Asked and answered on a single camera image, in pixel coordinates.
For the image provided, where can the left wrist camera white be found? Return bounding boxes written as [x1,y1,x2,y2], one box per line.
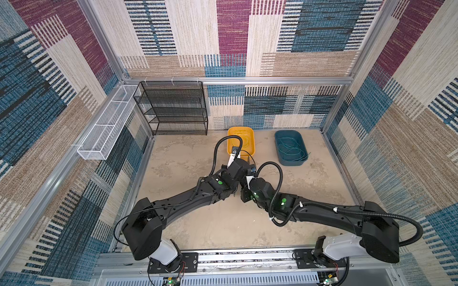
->
[227,146,241,167]

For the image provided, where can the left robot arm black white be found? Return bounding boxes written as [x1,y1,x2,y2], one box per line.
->
[120,135,254,272]

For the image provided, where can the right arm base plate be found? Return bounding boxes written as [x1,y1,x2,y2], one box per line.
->
[292,249,346,269]

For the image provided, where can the aluminium rail front frame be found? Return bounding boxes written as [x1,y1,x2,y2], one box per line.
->
[90,245,407,286]

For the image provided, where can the yellow cable in yellow tray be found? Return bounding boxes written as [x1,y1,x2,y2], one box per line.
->
[237,131,254,149]

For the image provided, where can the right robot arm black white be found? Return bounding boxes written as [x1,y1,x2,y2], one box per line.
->
[231,158,423,263]

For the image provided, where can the black wire mesh shelf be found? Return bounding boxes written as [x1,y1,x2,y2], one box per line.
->
[134,81,208,135]

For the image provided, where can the yellow plastic tray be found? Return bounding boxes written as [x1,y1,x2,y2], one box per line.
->
[227,126,255,163]

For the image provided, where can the green cable in teal tray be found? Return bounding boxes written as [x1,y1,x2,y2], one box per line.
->
[278,138,308,162]

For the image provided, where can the white wire mesh basket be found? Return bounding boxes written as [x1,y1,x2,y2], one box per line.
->
[77,85,137,160]

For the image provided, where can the teal plastic tray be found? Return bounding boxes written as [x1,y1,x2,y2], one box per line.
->
[274,130,308,166]

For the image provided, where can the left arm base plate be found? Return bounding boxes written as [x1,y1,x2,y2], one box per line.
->
[147,252,199,274]

